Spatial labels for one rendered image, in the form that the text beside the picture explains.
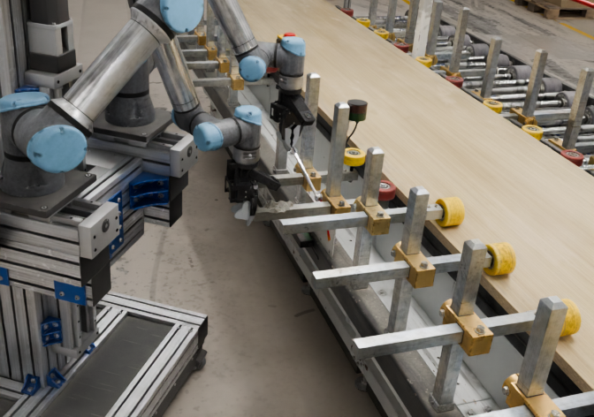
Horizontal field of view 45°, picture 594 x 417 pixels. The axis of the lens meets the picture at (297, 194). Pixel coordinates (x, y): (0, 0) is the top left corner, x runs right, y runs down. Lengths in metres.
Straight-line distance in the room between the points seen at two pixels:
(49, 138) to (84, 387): 1.10
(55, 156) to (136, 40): 0.31
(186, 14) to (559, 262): 1.14
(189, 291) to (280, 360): 0.59
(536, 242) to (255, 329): 1.38
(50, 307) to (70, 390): 0.31
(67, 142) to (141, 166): 0.62
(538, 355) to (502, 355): 0.51
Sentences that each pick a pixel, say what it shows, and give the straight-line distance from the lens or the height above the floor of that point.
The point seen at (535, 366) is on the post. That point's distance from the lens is 1.40.
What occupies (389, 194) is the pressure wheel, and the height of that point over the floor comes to 0.89.
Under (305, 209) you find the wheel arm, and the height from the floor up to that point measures 0.86.
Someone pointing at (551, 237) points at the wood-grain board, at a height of 0.90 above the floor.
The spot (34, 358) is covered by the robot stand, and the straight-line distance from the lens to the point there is 2.44.
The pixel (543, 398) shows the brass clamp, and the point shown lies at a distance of 1.45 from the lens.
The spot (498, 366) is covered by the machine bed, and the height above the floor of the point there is 0.71.
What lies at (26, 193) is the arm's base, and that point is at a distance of 1.83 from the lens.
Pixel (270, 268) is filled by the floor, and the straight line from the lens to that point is 3.44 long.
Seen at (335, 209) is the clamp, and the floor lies 0.87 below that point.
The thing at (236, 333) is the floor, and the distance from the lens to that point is 3.03.
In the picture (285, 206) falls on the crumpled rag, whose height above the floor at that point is 0.87.
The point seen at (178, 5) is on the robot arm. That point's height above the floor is 1.49.
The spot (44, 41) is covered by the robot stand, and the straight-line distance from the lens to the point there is 1.99.
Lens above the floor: 1.87
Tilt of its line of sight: 27 degrees down
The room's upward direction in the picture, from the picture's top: 5 degrees clockwise
